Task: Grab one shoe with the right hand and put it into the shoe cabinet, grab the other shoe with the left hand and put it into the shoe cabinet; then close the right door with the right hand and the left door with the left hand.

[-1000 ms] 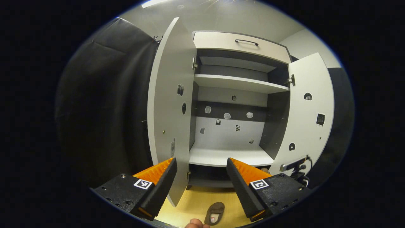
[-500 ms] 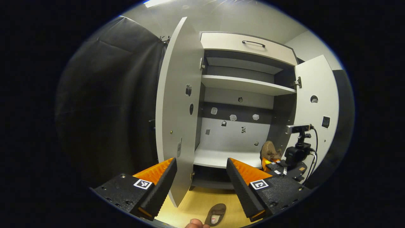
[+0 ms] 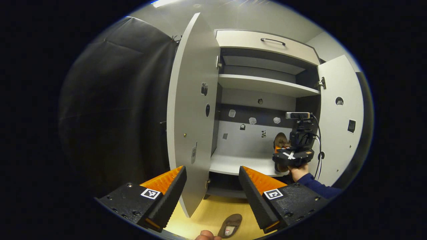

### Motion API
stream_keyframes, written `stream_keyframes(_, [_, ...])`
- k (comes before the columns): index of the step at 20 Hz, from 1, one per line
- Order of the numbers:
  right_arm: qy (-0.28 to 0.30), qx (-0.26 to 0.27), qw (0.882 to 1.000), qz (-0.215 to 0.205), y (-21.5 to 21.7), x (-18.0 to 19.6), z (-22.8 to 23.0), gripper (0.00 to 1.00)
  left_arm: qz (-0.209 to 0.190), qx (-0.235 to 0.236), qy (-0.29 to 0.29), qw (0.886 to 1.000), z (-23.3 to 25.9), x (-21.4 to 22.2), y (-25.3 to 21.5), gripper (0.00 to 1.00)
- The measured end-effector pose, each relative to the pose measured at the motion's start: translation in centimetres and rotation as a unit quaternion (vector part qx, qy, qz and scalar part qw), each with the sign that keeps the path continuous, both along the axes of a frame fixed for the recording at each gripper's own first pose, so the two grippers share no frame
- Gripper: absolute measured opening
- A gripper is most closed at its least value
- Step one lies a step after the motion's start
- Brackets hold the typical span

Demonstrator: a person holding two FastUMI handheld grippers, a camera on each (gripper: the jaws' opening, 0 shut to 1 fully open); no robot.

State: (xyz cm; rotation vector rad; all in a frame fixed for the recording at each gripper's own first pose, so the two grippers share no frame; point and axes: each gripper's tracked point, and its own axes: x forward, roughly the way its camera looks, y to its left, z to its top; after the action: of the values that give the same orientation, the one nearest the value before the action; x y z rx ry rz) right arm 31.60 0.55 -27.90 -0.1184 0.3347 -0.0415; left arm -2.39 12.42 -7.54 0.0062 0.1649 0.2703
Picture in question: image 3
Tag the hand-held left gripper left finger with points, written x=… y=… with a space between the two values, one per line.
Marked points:
x=171 y=200

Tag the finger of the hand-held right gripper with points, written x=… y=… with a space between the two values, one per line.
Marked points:
x=277 y=149

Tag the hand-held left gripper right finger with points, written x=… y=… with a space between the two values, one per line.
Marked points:
x=255 y=201

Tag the brown shoe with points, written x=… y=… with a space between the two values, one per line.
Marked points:
x=230 y=225
x=281 y=139

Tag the white shoe cabinet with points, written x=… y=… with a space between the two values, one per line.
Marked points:
x=247 y=140

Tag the white cabinet door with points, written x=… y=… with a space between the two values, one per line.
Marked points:
x=190 y=100
x=337 y=150

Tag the metal door hinge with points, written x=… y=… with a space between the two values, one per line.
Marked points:
x=218 y=62
x=321 y=83

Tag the white cabinet shelf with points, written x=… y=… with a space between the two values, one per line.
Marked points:
x=260 y=83

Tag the white cabinet drawer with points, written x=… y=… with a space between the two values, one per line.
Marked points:
x=243 y=40

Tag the black backdrop cloth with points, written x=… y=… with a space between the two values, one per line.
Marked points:
x=116 y=100

